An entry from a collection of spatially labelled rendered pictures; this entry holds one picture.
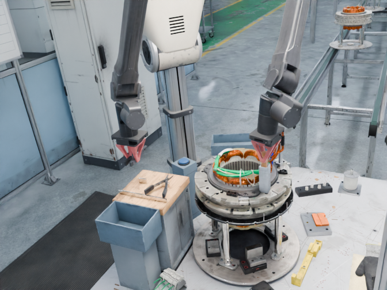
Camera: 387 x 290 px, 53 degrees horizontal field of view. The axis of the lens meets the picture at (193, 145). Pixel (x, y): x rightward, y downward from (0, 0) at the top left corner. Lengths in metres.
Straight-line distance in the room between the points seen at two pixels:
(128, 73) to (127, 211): 0.45
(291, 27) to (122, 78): 0.48
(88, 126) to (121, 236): 2.48
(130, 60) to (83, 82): 2.38
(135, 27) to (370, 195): 1.22
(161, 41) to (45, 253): 1.89
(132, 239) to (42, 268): 1.67
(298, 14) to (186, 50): 0.56
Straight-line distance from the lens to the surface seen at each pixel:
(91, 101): 3.49
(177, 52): 1.52
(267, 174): 1.17
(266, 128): 1.08
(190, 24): 1.52
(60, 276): 2.71
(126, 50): 1.07
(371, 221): 1.67
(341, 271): 1.44
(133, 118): 1.12
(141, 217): 1.29
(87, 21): 3.26
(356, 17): 3.98
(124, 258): 1.31
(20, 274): 2.85
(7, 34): 3.33
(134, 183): 1.38
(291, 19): 1.11
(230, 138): 1.65
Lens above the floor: 1.78
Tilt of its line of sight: 27 degrees down
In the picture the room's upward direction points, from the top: 6 degrees counter-clockwise
